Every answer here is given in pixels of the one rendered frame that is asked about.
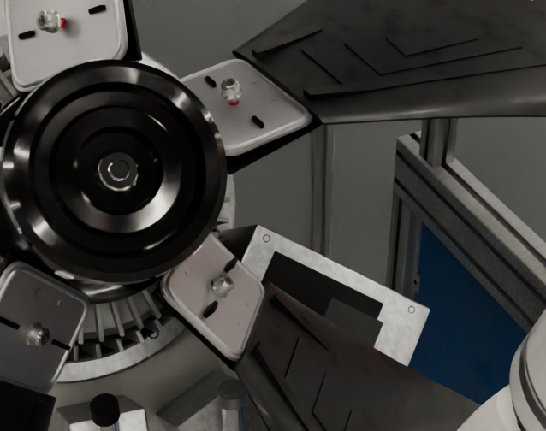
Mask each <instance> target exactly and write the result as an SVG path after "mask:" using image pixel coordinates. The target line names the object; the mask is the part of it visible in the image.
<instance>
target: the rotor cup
mask: <svg viewBox="0 0 546 431"><path fill-rule="evenodd" d="M0 147H2V149H1V156H0V265H1V263H2V261H3V259H4V257H5V255H10V256H12V257H14V258H16V259H18V260H20V261H22V262H24V263H27V264H29V265H30V266H32V267H34V268H36V269H38V270H40V271H42V272H43V273H45V274H47V275H49V276H51V277H53V278H55V279H57V280H59V281H60V282H62V283H64V284H66V285H68V286H70V287H72V288H73V289H75V290H77V291H79V292H82V293H84V294H85V295H86V296H87V297H89V298H90V299H89V303H90V304H104V303H109V302H114V301H117V300H120V299H124V298H128V297H130V296H133V295H134V294H136V293H138V292H141V291H143V290H145V289H146V288H147V287H149V286H151V285H153V284H154V283H155V282H157V281H158V280H160V278H161V277H162V275H165V274H167V273H168V272H169V271H171V270H173V269H175V268H177V267H178V266H180V265H181V264H183V263H184V262H185V261H186V260H187V259H188V258H189V257H191V256H192V255H193V254H194V253H195V252H196V251H197V250H198V249H199V247H200V246H201V245H202V244H203V243H204V242H205V240H206V239H207V238H208V236H209V235H210V233H211V231H212V229H213V227H214V226H215V225H216V222H217V219H218V217H219V215H220V212H221V209H222V206H223V201H224V198H225V193H226V187H227V176H228V174H227V160H226V154H225V150H224V146H223V141H222V138H221V135H220V133H219V131H218V128H217V125H216V123H215V122H214V120H213V118H212V117H211V114H210V113H209V111H208V110H207V108H206V107H205V106H204V105H203V103H202V102H201V101H200V100H199V99H198V97H197V96H196V95H195V94H194V93H193V92H192V91H191V90H189V89H188V88H187V87H186V86H185V85H183V84H182V83H181V82H180V81H179V80H177V79H176V78H174V77H173V76H171V75H169V74H167V73H165V72H164V71H162V70H160V69H157V68H154V67H152V66H149V65H146V64H144V63H140V62H133V61H128V60H121V59H101V60H94V61H89V62H82V63H79V64H75V65H73V66H71V67H68V68H65V69H63V70H61V71H59V72H57V73H55V74H53V75H52V76H51V77H49V78H48V79H46V80H44V81H43V82H42V83H41V84H39V85H38V86H37V87H36V88H35V89H34V90H33V91H31V93H30V94H29V95H27V93H26V92H22V93H20V94H19V95H17V96H16V97H14V98H13V99H12V100H10V101H9V102H8V103H7V104H5V105H4V106H3V107H2V108H1V113H0ZM112 151H125V152H127V153H128V154H129V155H131V156H132V157H133V158H134V159H135V161H136V162H137V164H138V168H139V174H138V178H137V180H136V181H135V183H134V184H133V185H132V186H130V187H129V188H128V189H126V190H122V191H116V190H112V189H109V188H108V187H107V186H106V185H105V184H104V183H103V182H102V181H101V180H100V177H99V174H98V166H99V164H100V162H101V160H102V159H103V157H104V156H105V155H107V154H108V153H110V152H112ZM55 272H63V273H64V274H67V275H70V276H72V277H74V278H73V279H65V278H63V277H61V276H59V275H56V274H55Z"/></svg>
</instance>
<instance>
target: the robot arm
mask: <svg viewBox="0 0 546 431"><path fill-rule="evenodd" d="M457 431H546V309H545V310H544V312H543V313H542V315H541V316H540V317H539V318H538V320H537V322H536V323H535V324H534V326H533V327H532V329H531V331H530V332H529V333H528V334H527V335H526V337H525V339H524V340H523V342H522V343H521V345H520V346H519V348H518V349H517V351H516V352H515V355H514V357H513V361H512V364H511V369H510V373H509V385H507V386H506V387H504V388H503V389H502V390H501V391H499V392H498V393H496V394H495V395H494V396H492V397H491V398H490V399H488V400H487V401H486V402H485V403H484V404H482V405H481V406H480V407H479V408H478V409H477V410H476V411H475V412H474V413H473V414H472V415H471V416H470V417H469V418H468V419H467V420H466V421H465V422H464V423H463V424H462V425H461V426H460V428H459V429H458V430H457Z"/></svg>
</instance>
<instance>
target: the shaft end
mask: <svg viewBox="0 0 546 431"><path fill-rule="evenodd" d="M98 174H99V177H100V180H101V181H102V182H103V183H104V184H105V185H106V186H107V187H108V188H109V189H112V190H116V191H122V190H126V189H128V188H129V187H130V186H132V185H133V184H134V183H135V181H136V180H137V178H138V174H139V168H138V164H137V162H136V161H135V159H134V158H133V157H132V156H131V155H129V154H128V153H127V152H125V151H112V152H110V153H108V154H107V155H105V156H104V157H103V159H102V160H101V162H100V164H99V166H98Z"/></svg>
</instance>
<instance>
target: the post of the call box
mask: <svg viewBox="0 0 546 431"><path fill-rule="evenodd" d="M458 124H459V118H448V119H427V120H422V128H421V138H420V146H419V155H420V156H421V157H422V158H423V159H424V160H425V161H426V162H427V163H428V164H429V165H430V166H431V167H432V168H434V167H436V166H440V165H442V164H445V163H448V162H452V161H453V160H454V152H455V145H456V138H457V131H458Z"/></svg>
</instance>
